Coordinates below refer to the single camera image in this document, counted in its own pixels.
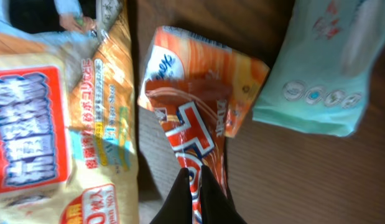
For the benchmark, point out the red Top chocolate bar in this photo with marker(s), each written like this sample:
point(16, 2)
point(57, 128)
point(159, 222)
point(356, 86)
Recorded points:
point(193, 115)

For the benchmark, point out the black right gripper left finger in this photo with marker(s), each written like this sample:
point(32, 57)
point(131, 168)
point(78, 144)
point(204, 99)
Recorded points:
point(177, 208)

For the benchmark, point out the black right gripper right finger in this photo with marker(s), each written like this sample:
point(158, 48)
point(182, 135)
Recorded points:
point(216, 208)

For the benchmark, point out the teal wet wipes pack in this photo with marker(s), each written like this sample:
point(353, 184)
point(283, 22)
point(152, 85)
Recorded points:
point(319, 83)

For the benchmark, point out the yellow snack chip bag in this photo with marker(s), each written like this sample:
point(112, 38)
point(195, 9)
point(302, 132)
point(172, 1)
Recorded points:
point(67, 100)

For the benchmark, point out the small orange white box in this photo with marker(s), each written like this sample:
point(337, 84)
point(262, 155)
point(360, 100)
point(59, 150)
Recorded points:
point(176, 53)

